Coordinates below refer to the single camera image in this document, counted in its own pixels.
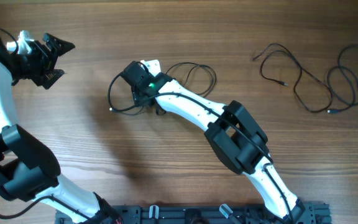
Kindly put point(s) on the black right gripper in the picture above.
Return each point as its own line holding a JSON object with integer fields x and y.
{"x": 138, "y": 99}

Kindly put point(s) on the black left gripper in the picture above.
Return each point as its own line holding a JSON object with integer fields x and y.
{"x": 45, "y": 58}

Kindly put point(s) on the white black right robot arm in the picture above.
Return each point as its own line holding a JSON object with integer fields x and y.
{"x": 233, "y": 134}

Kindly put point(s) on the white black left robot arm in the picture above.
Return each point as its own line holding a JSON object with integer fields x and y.
{"x": 29, "y": 171}

